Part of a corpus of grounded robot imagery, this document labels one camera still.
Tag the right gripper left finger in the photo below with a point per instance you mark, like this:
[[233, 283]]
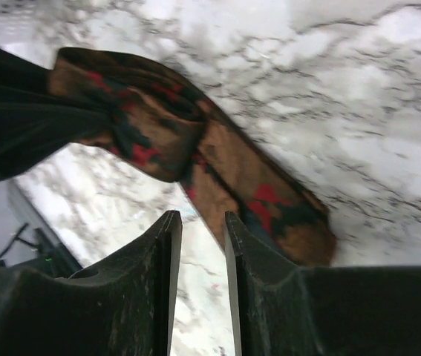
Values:
[[121, 305]]

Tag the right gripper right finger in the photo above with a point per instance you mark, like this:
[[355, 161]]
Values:
[[279, 308]]

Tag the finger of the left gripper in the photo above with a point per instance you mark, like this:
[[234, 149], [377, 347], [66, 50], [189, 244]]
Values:
[[33, 123]]

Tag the brown red patterned tie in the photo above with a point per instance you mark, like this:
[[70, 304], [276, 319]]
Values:
[[166, 127]]

